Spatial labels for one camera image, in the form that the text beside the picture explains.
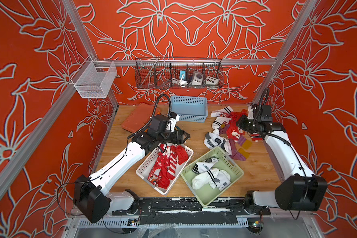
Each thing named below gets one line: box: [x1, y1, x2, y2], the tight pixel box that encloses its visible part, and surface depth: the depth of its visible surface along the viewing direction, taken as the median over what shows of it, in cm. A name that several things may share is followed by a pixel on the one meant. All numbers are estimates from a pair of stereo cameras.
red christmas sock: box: [175, 144, 189, 166], surface depth 89 cm
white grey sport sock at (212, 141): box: [203, 131, 232, 156], surface depth 96 cm
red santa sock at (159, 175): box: [147, 143, 172, 190], surface depth 83 cm
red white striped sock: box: [167, 145, 179, 180], surface depth 86 cm
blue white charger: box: [179, 70, 186, 80], surface depth 85 cm
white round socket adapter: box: [191, 71, 204, 86], surface depth 93 cm
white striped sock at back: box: [210, 105, 235, 118], surface depth 113 cm
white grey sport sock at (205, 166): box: [192, 157, 220, 174], surface depth 83 cm
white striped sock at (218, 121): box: [211, 116, 232, 130], surface depth 104 cm
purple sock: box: [219, 123, 253, 162], surface depth 95 cm
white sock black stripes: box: [191, 167, 220, 190], surface depth 80 cm
